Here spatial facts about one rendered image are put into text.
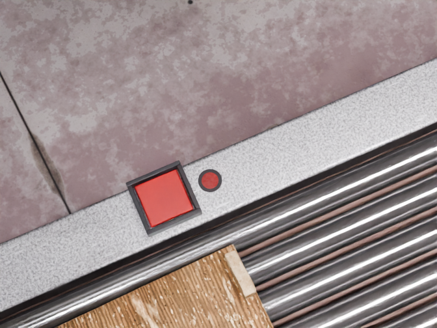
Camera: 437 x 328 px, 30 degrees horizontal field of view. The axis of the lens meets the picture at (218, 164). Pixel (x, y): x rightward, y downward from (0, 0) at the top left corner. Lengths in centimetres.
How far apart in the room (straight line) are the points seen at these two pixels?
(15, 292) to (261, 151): 37
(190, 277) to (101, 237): 13
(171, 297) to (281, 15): 129
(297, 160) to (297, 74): 105
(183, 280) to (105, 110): 114
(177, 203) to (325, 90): 111
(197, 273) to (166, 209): 9
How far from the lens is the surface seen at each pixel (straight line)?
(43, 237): 109
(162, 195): 106
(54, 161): 210
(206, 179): 108
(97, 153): 208
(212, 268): 103
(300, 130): 110
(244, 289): 100
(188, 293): 103
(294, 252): 105
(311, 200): 107
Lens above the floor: 195
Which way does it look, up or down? 73 degrees down
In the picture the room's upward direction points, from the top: 5 degrees counter-clockwise
